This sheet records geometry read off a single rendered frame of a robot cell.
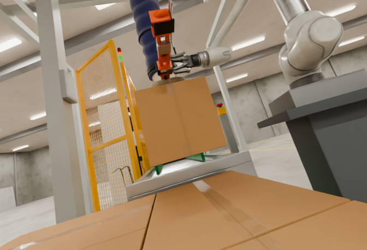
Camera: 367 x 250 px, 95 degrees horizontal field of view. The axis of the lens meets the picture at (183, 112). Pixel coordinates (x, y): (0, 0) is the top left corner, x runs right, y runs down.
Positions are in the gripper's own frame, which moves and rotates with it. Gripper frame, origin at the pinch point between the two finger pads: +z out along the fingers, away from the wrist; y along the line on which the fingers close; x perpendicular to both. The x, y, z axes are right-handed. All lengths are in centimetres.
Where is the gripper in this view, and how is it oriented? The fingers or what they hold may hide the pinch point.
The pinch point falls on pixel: (165, 66)
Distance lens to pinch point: 103.0
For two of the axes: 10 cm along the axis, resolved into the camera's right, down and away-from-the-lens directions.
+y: 2.6, 9.4, -2.1
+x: -0.9, 2.4, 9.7
